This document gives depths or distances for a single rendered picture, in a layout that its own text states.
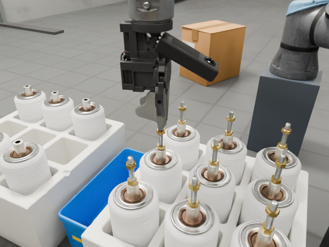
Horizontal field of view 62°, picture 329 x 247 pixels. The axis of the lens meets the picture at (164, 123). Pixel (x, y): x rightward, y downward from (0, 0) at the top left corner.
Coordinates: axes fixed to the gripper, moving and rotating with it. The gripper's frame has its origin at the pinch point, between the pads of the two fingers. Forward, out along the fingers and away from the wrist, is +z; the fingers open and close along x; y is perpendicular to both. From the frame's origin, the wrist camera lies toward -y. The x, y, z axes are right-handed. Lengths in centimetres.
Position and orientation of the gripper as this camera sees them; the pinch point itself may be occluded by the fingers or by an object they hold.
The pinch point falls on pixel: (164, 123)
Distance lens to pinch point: 55.8
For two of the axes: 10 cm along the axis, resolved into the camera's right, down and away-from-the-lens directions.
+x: -1.4, 5.1, -8.5
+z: 0.0, 8.6, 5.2
